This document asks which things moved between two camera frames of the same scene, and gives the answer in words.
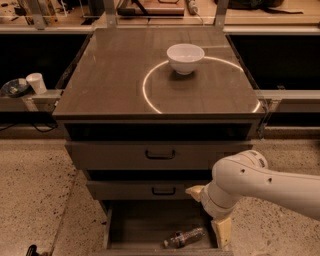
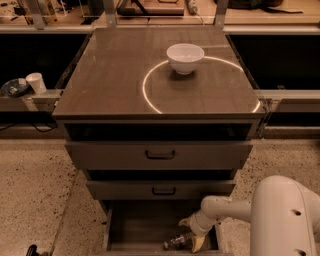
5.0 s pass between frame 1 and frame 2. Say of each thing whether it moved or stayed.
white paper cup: stayed
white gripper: moved
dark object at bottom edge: stayed
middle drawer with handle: stayed
